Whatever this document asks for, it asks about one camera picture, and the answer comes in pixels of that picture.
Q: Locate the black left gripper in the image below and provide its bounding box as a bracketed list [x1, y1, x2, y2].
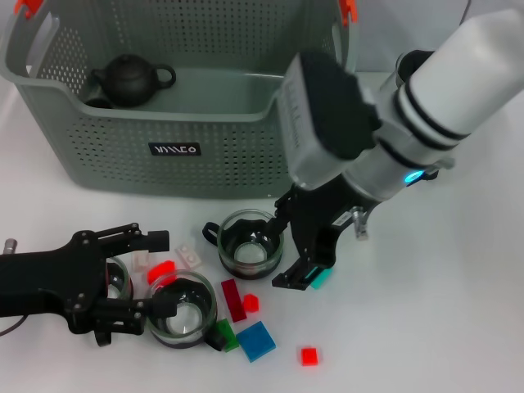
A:
[0, 223, 181, 335]

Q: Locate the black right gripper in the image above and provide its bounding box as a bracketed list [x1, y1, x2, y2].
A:
[264, 174, 380, 292]

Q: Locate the glass teacup with black base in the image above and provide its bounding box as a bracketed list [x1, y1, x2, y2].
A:
[201, 209, 286, 282]
[145, 269, 230, 351]
[93, 255, 134, 348]

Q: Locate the grey perforated storage bin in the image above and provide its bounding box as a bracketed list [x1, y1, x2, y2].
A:
[0, 0, 360, 201]

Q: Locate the clear building brick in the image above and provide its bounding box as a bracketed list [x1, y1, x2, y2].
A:
[131, 250, 159, 273]
[174, 243, 204, 269]

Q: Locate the red building brick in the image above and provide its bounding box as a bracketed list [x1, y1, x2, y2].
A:
[146, 259, 177, 283]

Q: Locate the teal square building brick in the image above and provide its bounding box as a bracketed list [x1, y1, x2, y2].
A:
[309, 265, 333, 291]

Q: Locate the dark red long brick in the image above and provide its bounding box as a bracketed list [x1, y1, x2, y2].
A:
[221, 278, 248, 323]

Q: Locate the blue square building brick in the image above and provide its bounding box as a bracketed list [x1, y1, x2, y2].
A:
[236, 320, 276, 364]

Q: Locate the green building brick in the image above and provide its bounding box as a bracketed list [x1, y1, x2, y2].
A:
[215, 318, 241, 353]

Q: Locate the small red square brick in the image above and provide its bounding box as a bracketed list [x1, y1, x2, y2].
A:
[300, 346, 319, 368]

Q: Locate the dark clay teapot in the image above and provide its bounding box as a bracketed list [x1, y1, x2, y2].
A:
[88, 53, 177, 110]

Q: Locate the right arm gripper cable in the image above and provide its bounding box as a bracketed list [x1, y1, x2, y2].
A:
[350, 206, 369, 242]

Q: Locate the arm gripper cable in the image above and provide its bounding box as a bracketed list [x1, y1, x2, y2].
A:
[0, 314, 25, 339]
[350, 206, 369, 242]

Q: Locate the left arm gripper cable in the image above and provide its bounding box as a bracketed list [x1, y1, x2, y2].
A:
[0, 314, 25, 339]

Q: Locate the right wrist camera housing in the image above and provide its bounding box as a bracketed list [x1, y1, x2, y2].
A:
[277, 51, 382, 192]

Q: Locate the glass teapot with black handle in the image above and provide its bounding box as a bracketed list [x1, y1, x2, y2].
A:
[378, 48, 437, 95]

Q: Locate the orange bin handle clip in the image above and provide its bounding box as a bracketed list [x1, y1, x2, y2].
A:
[340, 0, 359, 26]
[15, 0, 44, 20]

